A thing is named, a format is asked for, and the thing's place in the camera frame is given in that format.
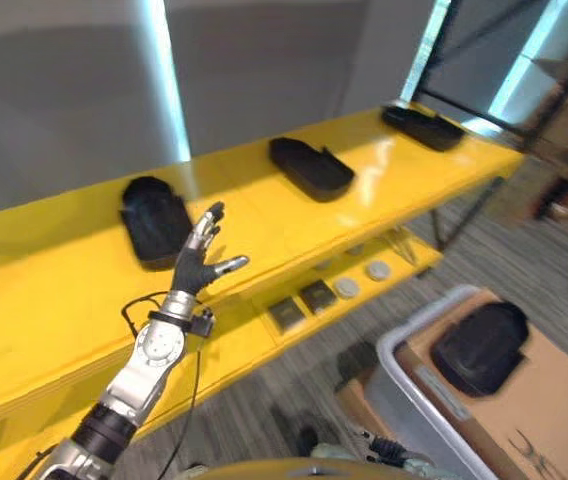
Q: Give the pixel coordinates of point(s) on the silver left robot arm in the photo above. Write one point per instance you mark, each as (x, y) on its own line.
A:
(134, 370)

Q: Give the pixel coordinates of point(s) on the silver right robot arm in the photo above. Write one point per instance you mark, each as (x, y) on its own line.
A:
(389, 447)

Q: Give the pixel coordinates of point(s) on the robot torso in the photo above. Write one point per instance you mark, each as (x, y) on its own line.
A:
(284, 470)

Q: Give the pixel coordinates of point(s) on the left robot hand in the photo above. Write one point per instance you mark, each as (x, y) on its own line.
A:
(193, 270)

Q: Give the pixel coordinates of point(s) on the dark square tray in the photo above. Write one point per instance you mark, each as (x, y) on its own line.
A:
(318, 296)
(287, 314)

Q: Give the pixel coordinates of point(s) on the black sole-shaped part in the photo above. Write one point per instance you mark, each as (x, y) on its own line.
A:
(481, 350)
(311, 170)
(421, 127)
(154, 225)

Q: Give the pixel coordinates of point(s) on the brown cardboard sheet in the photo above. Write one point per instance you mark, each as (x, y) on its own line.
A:
(539, 410)

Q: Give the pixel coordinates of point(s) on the white round disc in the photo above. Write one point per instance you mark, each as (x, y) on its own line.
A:
(378, 270)
(347, 288)

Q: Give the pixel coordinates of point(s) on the black metal frame rack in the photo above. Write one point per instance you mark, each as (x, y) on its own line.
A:
(514, 75)

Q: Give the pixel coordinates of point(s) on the brown cardboard box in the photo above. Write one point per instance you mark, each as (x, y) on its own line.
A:
(356, 400)

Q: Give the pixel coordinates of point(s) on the grey plastic box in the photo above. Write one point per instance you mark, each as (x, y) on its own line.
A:
(414, 390)

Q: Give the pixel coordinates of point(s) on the yellow metal shelf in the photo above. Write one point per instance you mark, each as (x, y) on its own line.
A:
(244, 240)

